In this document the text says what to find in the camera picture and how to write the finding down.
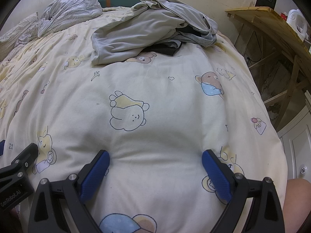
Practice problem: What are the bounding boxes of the white printed t-shirt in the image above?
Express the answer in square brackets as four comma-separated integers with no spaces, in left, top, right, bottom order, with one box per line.
[91,0,218,65]

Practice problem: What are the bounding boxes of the white cabinet door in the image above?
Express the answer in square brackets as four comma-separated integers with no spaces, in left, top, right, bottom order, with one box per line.
[277,107,311,182]

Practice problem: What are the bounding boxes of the white detergent jug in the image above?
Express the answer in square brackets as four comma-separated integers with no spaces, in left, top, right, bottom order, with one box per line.
[287,9,308,40]

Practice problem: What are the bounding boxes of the person's right leg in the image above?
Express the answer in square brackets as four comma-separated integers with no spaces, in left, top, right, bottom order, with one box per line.
[282,178,311,233]

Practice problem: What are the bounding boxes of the wooden table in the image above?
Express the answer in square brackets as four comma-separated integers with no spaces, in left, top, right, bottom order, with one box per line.
[225,6,311,131]

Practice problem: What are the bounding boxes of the grey shorts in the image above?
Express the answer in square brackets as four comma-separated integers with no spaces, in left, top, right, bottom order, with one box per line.
[170,25,218,48]

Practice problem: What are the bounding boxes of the yellow cartoon-print bed sheet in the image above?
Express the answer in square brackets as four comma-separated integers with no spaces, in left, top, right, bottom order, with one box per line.
[0,3,286,233]

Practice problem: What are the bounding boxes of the black cloth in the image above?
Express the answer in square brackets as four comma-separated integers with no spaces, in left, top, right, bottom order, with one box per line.
[141,27,195,57]

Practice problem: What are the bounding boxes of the grey crumpled quilt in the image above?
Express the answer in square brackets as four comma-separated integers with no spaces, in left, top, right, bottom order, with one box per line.
[36,0,104,38]

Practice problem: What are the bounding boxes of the pale patterned pillow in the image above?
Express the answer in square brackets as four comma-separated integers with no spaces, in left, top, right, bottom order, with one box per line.
[0,12,40,62]

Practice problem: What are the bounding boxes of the teal orange-striped mattress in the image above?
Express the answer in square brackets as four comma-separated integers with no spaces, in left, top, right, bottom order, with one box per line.
[97,0,144,8]

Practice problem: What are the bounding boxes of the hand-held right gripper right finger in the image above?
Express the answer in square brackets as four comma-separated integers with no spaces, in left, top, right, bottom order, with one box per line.
[202,149,285,233]

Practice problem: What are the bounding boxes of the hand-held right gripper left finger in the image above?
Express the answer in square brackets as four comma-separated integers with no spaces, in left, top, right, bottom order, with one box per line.
[29,150,111,233]

